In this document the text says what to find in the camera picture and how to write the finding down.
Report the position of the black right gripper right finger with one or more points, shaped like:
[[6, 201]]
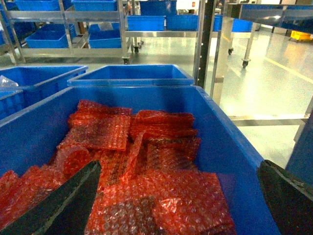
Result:
[[289, 199]]

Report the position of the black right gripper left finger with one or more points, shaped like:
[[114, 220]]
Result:
[[65, 211]]

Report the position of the blue bin with red bags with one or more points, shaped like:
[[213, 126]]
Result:
[[30, 136]]

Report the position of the blue bin with plastic bags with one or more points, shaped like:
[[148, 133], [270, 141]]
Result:
[[38, 83]]

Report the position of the empty blue bin behind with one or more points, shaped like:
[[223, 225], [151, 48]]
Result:
[[134, 75]]

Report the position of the red bubble wrap bag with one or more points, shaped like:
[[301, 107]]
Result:
[[110, 133]]

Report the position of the clear plastic bag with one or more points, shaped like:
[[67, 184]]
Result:
[[6, 82]]

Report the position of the wheeled steel cart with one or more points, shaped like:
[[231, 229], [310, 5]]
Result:
[[65, 29]]

